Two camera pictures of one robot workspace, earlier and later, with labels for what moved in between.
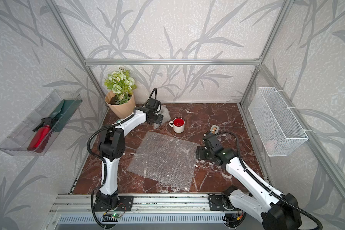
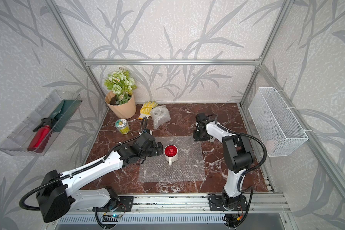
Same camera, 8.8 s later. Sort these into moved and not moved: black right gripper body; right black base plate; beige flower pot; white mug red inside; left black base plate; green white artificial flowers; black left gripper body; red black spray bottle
Moved: black left gripper body; black right gripper body; white mug red inside
Not moved: beige flower pot; left black base plate; green white artificial flowers; red black spray bottle; right black base plate
